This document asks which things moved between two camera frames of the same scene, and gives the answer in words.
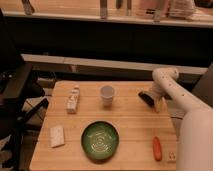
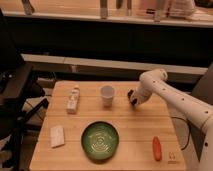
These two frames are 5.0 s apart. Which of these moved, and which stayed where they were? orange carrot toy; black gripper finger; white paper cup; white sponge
Moved: black gripper finger
Stayed: orange carrot toy; white paper cup; white sponge
